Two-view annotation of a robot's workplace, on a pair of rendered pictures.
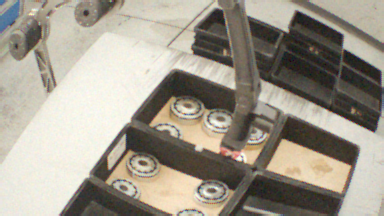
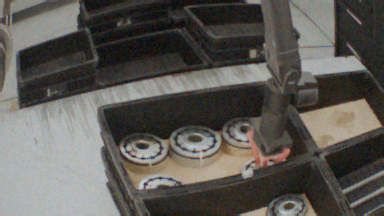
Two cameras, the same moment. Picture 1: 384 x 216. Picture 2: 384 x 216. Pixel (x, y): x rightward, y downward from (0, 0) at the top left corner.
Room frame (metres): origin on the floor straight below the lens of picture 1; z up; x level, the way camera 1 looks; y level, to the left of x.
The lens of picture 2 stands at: (0.63, 0.70, 1.77)
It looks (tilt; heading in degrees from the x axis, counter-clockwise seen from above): 34 degrees down; 320
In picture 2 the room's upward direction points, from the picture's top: 3 degrees clockwise
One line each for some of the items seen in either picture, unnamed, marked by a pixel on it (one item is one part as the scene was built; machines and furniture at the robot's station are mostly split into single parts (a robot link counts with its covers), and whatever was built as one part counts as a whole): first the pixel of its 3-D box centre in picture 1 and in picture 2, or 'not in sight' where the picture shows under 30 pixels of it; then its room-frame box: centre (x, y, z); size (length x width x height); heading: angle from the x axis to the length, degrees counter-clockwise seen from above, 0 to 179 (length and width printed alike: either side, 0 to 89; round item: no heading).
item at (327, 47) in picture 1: (315, 58); (116, 36); (2.84, -0.69, 0.37); 0.40 x 0.30 x 0.45; 72
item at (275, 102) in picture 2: (246, 113); (280, 95); (1.39, -0.15, 1.04); 0.07 x 0.06 x 0.07; 73
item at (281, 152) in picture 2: (232, 149); (269, 155); (1.38, -0.13, 0.91); 0.07 x 0.07 x 0.09; 71
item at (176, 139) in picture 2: (220, 120); (195, 141); (1.57, -0.09, 0.86); 0.10 x 0.10 x 0.01
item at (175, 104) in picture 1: (187, 107); (142, 148); (1.61, 0.01, 0.86); 0.10 x 0.10 x 0.01
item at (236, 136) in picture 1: (239, 129); (273, 122); (1.39, -0.14, 0.98); 0.10 x 0.07 x 0.07; 161
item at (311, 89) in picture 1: (303, 101); (138, 94); (2.46, -0.57, 0.31); 0.40 x 0.30 x 0.34; 72
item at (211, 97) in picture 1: (210, 132); (207, 159); (1.50, -0.06, 0.87); 0.40 x 0.30 x 0.11; 70
